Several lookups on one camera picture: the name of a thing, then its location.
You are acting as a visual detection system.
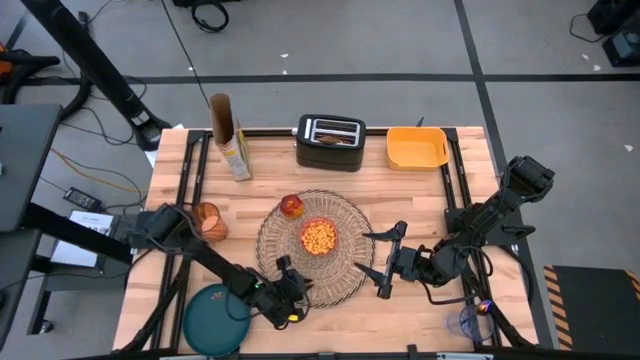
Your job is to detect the black rig support leg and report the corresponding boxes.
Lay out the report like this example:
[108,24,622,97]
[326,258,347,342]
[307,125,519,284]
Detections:
[19,0,174,152]

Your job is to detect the round woven straw placemat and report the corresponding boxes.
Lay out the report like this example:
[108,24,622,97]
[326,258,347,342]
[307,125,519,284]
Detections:
[255,189,377,309]

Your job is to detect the black two-slot toaster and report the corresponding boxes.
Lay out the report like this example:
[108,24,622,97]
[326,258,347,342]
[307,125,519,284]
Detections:
[294,113,368,174]

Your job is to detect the clear drinking glass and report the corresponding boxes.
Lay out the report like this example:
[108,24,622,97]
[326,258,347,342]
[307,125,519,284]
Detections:
[443,303,497,344]

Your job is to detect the teal round plate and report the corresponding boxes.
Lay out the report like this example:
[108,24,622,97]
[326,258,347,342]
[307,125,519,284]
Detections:
[182,283,253,358]

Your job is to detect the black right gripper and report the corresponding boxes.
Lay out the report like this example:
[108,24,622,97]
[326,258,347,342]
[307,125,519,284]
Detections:
[353,220,432,300]

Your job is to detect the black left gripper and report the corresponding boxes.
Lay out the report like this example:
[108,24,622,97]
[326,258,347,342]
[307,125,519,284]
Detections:
[268,254,316,322]

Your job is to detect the black mat with hazard stripes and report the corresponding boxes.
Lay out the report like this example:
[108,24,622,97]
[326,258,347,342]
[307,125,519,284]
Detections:
[542,264,640,354]

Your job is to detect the white paper sheet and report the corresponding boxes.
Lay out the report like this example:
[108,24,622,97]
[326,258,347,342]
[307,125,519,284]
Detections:
[49,209,116,269]

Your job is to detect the black coiled cable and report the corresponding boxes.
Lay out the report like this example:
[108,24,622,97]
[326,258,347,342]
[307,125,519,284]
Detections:
[188,0,232,34]

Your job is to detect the orange floor cable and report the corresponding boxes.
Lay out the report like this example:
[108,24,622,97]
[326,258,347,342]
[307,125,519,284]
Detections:
[48,146,147,197]

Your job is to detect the yellow plastic basket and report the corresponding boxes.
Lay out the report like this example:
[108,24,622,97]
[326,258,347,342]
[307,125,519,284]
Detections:
[385,126,451,173]

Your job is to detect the black power brick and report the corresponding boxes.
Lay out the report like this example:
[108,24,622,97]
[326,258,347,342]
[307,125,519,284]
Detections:
[62,185,104,214]

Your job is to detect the orange faceted tumbler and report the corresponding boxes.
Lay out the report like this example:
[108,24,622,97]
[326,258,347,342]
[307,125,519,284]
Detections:
[191,201,230,243]

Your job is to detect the black desk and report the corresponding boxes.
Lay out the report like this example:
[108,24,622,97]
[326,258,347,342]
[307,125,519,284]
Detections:
[0,102,64,234]

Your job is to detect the golden cereal puffs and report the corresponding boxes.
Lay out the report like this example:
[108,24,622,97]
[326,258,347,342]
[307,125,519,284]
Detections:
[302,220,337,254]

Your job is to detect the red orange apple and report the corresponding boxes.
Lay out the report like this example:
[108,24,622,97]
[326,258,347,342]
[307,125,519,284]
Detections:
[278,193,306,221]

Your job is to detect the black equipment case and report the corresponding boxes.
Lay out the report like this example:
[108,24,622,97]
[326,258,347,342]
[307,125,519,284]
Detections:
[585,0,640,69]

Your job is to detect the cardboard cereal box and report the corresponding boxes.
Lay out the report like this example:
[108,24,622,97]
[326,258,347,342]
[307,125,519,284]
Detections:
[208,92,254,183]

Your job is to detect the patterned bowl with red inside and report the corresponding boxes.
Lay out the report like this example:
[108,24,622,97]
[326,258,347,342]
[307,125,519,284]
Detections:
[298,216,340,258]

